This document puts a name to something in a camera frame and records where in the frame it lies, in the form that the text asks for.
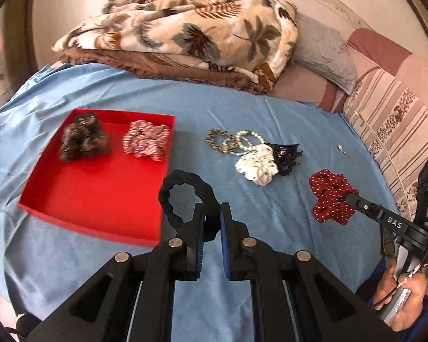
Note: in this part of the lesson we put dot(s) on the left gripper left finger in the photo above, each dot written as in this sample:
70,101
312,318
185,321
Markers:
130,298

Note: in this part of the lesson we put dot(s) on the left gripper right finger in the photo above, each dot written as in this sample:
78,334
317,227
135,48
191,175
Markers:
294,297

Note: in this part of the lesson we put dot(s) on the dark red dotted scrunchie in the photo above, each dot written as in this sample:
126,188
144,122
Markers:
331,191

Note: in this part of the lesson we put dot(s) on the white spotted scrunchie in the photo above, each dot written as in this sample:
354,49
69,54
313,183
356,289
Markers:
258,166

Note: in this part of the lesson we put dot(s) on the black hair claw clip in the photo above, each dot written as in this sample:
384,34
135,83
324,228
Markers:
285,157

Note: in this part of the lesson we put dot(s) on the red white plaid scrunchie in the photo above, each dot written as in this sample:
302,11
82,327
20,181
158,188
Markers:
146,140

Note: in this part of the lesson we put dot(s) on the grey brown sheer scrunchie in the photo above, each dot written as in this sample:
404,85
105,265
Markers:
85,137

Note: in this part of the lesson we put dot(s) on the red tray box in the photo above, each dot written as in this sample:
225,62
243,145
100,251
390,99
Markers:
111,196

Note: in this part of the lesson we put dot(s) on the striped floral cushion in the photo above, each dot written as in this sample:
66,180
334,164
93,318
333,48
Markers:
392,122

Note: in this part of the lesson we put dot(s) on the grey pillow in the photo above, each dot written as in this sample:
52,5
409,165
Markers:
322,49

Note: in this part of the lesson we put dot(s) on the floral leaf blanket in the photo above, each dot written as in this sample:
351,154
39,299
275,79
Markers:
243,44

